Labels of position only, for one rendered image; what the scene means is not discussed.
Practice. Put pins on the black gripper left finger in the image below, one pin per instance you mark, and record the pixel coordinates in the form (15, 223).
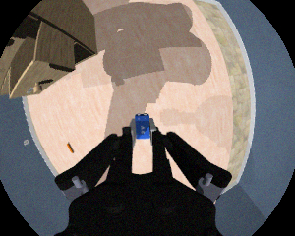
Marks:
(87, 172)

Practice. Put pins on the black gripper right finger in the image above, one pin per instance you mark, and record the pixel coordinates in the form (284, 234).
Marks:
(208, 179)

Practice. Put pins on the dark brown wooden chest of drawers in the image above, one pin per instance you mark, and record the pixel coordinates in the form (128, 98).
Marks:
(71, 17)

